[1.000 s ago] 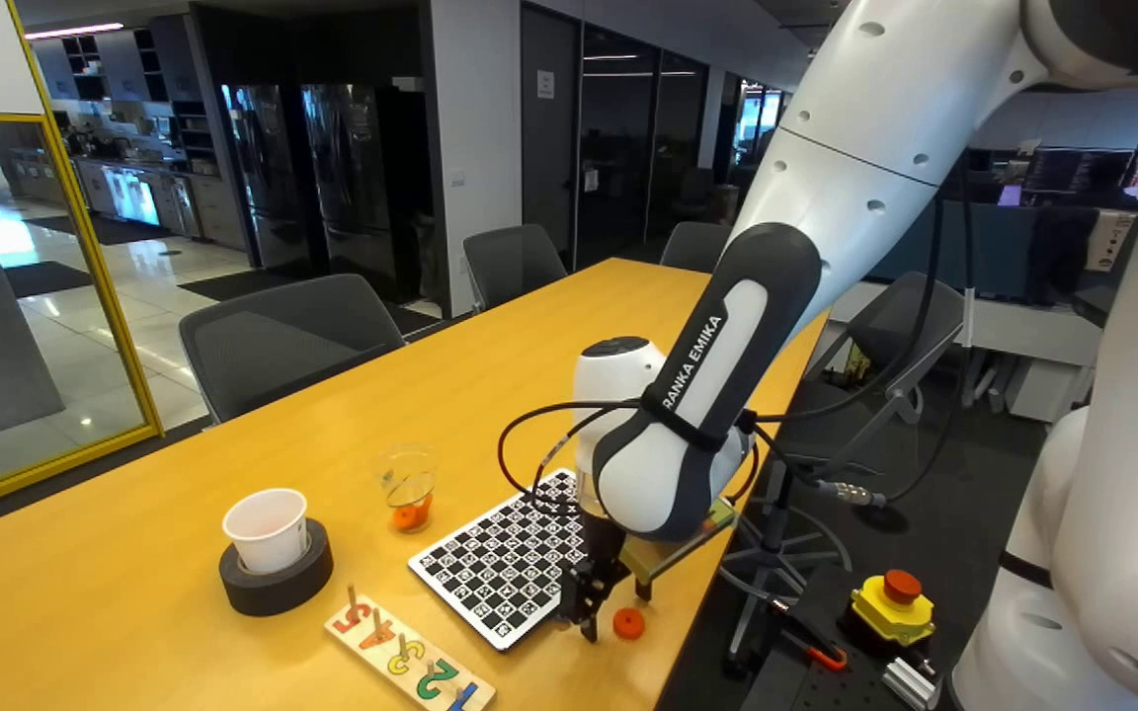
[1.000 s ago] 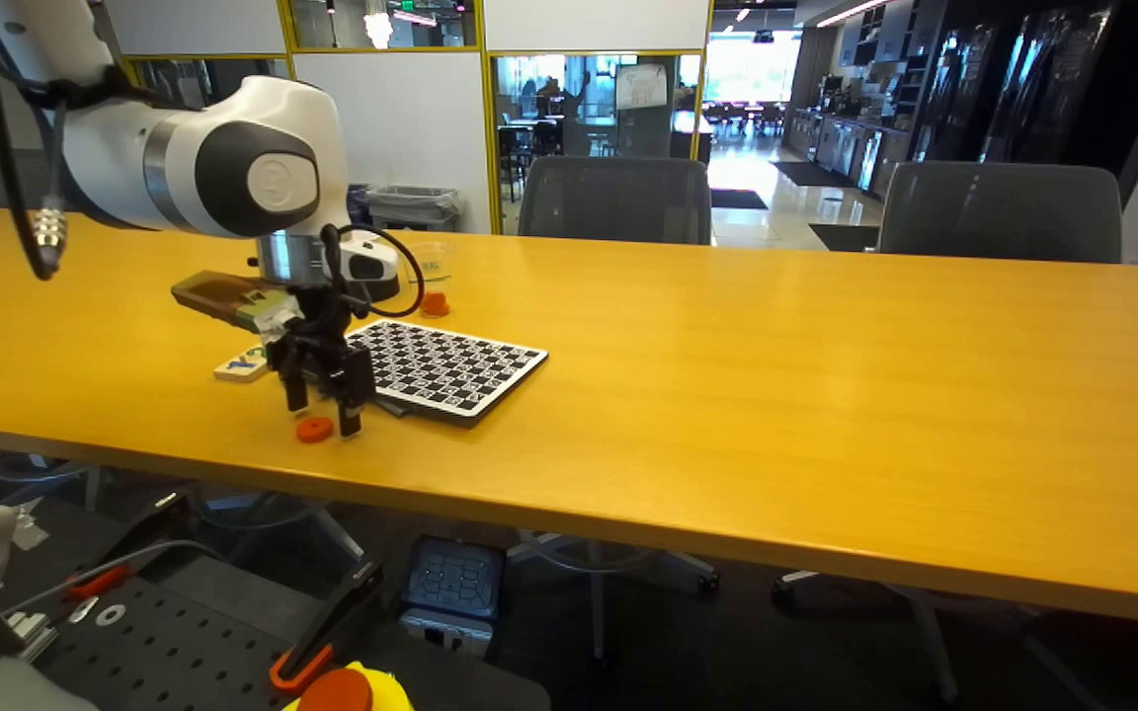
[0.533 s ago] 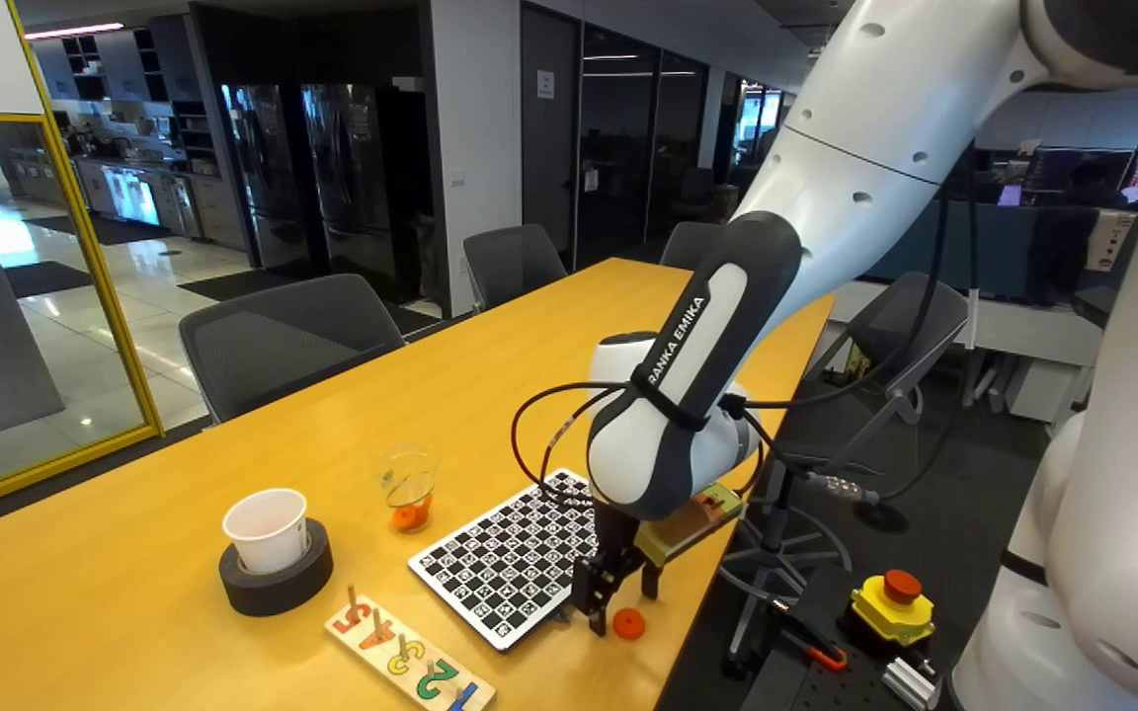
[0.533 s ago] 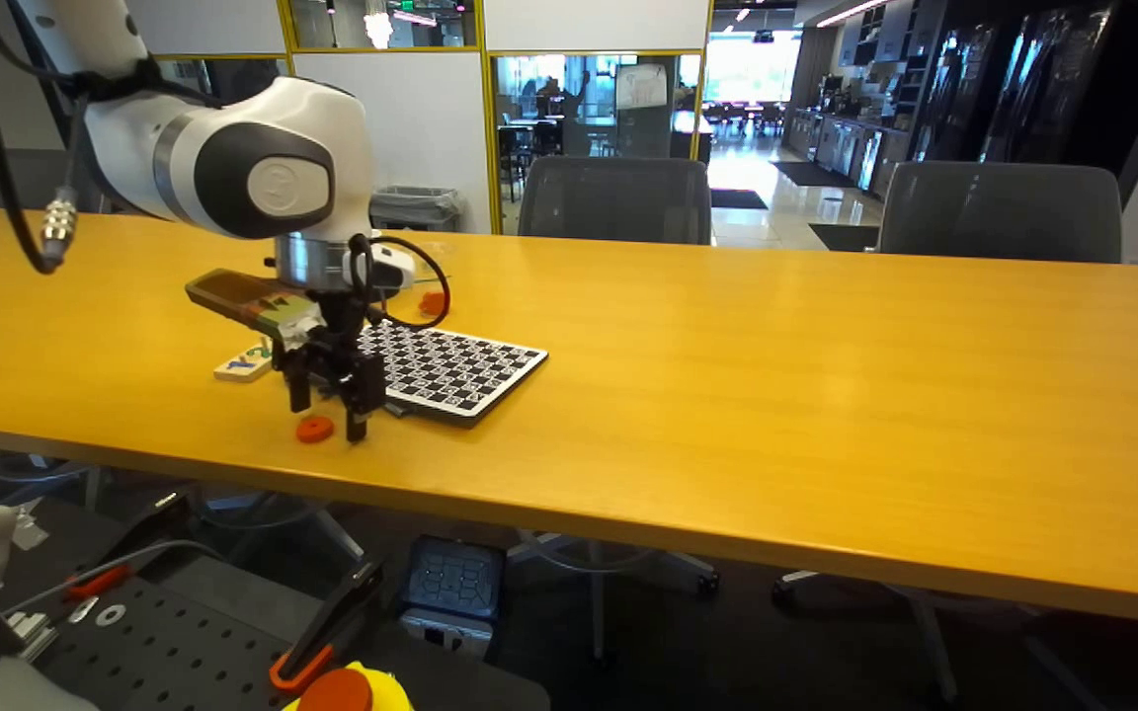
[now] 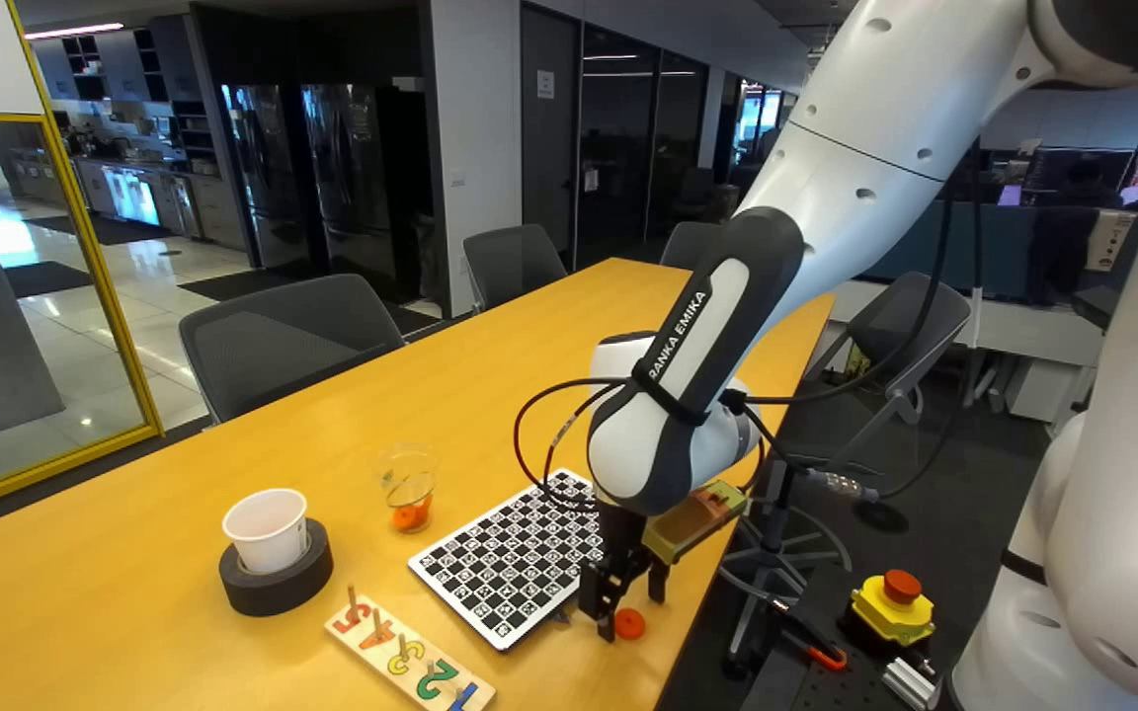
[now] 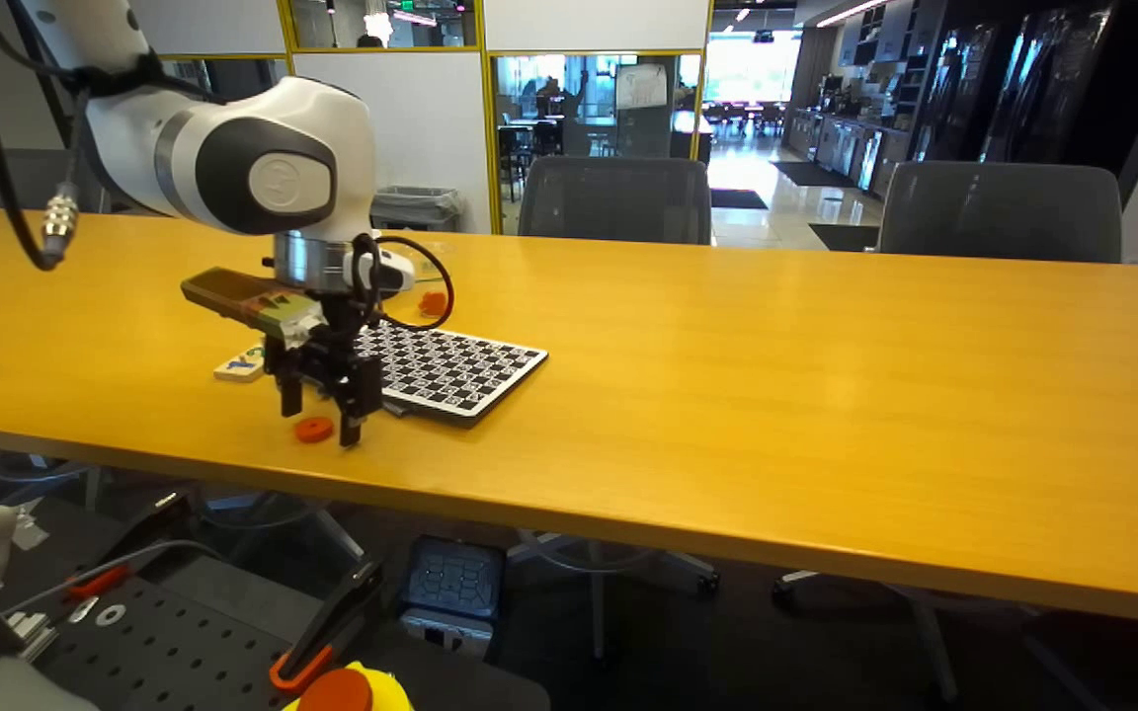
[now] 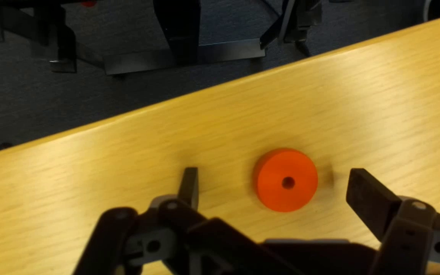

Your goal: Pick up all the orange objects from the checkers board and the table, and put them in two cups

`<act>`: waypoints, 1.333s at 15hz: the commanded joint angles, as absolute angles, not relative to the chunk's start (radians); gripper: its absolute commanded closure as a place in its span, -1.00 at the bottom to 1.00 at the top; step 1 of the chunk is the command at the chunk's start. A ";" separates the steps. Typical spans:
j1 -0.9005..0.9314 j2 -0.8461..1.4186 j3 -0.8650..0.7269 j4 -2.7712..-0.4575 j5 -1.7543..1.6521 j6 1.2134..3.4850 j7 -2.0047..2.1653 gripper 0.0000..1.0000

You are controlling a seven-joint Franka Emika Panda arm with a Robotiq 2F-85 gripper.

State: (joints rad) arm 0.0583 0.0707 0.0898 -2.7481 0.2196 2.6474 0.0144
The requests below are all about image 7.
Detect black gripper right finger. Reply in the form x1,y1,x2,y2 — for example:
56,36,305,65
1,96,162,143
345,168,440,275

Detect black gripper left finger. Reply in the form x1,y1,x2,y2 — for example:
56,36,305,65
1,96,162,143
72,166,293,275

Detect orange disc with hole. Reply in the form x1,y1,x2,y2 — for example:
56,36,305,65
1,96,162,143
252,146,319,214

